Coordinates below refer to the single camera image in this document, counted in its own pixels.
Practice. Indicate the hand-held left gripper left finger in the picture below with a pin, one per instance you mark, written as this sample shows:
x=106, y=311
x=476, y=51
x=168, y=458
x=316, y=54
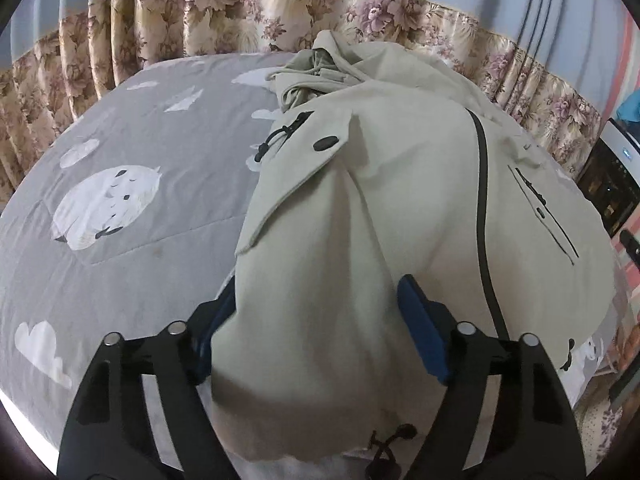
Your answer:
x=210, y=342

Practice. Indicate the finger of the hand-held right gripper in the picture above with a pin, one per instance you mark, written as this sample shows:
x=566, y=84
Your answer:
x=631, y=246

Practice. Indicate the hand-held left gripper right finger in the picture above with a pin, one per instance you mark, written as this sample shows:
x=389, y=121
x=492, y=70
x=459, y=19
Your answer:
x=425, y=330

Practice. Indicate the light green hooded jacket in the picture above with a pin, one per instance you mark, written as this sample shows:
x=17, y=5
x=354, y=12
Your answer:
x=380, y=220

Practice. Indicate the black appliance with white top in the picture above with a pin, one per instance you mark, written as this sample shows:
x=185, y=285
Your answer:
x=612, y=185

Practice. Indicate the grey printed bed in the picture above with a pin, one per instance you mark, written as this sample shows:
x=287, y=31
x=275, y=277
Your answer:
x=150, y=270

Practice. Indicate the blue cloth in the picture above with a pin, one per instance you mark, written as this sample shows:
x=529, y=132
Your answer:
x=630, y=107

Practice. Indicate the blue curtain with floral border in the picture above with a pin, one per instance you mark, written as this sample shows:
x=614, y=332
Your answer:
x=350, y=5

